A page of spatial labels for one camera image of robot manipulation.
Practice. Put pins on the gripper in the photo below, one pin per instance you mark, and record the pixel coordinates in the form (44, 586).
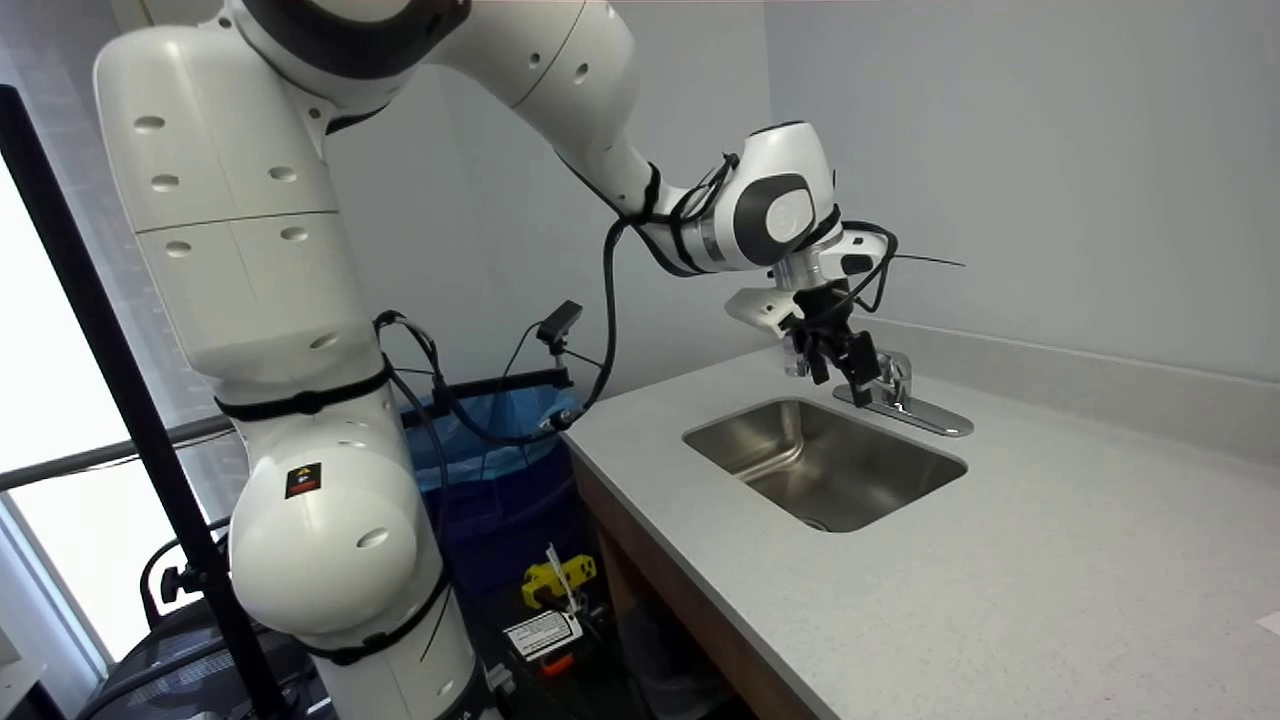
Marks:
(826, 318)

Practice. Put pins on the chrome tap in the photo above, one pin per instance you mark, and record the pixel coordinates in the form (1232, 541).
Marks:
(915, 410)

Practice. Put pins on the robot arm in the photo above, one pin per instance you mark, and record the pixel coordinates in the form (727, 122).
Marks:
(260, 300)

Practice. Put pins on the stainless steel sink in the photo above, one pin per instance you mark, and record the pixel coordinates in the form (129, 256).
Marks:
(820, 465)

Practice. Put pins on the yellow clamp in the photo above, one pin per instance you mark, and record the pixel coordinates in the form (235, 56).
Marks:
(556, 580)

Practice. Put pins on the bin with blue bag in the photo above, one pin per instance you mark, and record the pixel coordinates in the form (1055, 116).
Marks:
(500, 480)

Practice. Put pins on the white tag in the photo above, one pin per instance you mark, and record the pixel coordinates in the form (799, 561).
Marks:
(543, 634)

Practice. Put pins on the stand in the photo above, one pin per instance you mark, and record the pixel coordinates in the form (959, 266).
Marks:
(120, 380)

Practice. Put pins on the window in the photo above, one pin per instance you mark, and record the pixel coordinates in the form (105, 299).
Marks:
(50, 400)

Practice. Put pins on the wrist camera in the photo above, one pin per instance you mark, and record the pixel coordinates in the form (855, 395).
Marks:
(760, 308)

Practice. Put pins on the camera on mount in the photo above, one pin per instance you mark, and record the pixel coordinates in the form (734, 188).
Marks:
(558, 322)

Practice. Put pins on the grey rail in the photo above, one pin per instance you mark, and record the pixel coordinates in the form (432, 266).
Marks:
(90, 455)

